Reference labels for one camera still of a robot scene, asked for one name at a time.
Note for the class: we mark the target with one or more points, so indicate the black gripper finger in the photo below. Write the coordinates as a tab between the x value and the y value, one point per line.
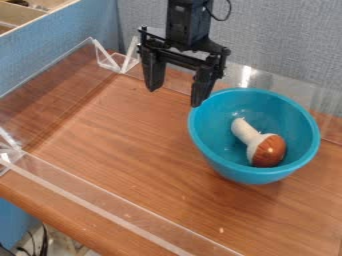
204	84
154	69

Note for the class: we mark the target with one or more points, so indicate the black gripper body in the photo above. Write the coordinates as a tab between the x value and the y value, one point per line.
184	42

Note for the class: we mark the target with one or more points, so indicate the brown cap toy mushroom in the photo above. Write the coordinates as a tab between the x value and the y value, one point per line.
266	148

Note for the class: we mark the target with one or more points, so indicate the blue plastic bowl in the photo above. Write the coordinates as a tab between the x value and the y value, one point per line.
272	113

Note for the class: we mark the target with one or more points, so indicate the wooden shelf box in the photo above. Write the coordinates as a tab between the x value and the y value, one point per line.
21	12

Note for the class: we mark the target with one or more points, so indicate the clear acrylic front barrier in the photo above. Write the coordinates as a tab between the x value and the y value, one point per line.
172	236

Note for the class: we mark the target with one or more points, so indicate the clear acrylic left bracket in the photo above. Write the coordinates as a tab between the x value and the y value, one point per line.
10	147

